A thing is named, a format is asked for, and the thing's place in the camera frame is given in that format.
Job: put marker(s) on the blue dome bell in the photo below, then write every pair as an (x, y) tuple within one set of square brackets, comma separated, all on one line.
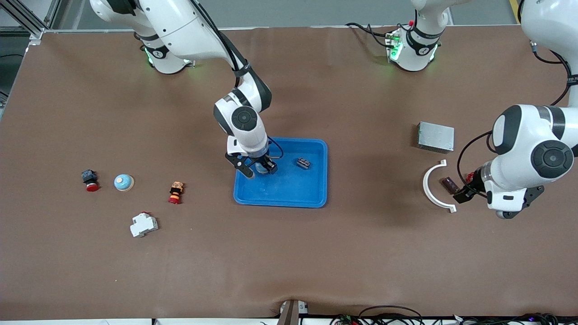
[(123, 182), (261, 169)]

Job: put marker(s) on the dark red electrolytic capacitor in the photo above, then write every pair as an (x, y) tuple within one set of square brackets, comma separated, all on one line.
[(449, 184)]

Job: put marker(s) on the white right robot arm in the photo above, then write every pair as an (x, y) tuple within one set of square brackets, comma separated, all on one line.
[(180, 27)]

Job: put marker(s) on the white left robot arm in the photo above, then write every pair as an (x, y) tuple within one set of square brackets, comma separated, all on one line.
[(533, 144)]

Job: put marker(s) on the blue plastic tray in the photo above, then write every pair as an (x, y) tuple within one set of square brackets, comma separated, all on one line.
[(293, 189)]

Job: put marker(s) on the grey metal box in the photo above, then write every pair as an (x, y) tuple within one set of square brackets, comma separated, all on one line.
[(435, 136)]

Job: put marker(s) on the red yellow emergency stop button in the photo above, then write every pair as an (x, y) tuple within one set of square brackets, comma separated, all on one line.
[(175, 192)]

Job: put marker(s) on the table cover mat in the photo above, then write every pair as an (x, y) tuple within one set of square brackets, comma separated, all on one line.
[(289, 262)]

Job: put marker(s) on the white circuit breaker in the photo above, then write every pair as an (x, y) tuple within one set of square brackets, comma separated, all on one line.
[(143, 225)]

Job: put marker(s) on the red button dark blue block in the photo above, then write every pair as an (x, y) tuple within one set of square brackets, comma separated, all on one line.
[(90, 179)]

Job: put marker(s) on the white curved plastic bracket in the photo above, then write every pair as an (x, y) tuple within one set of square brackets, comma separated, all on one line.
[(425, 185)]

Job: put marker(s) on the metal table edge bracket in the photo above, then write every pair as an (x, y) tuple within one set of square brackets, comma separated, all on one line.
[(289, 313)]

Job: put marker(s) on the aluminium frame profile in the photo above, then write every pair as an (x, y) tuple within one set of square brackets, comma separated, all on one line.
[(22, 18)]

